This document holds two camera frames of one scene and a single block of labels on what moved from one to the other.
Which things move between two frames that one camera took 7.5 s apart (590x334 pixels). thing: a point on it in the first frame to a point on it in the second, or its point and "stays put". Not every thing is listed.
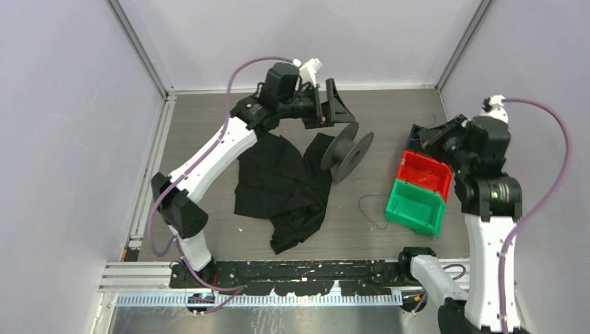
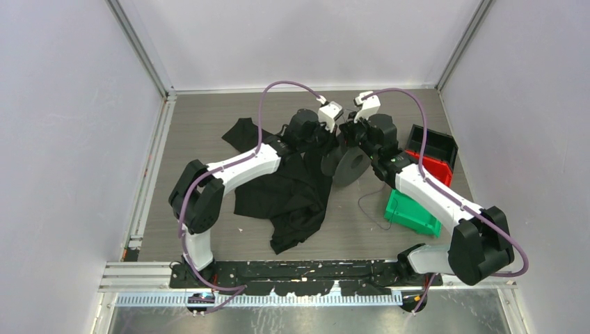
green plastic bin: (416, 207) stays put
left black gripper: (329, 113) to (331, 140)
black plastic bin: (415, 144) stays put
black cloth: (277, 181) stays put
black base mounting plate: (294, 277) stays put
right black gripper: (429, 136) to (348, 128)
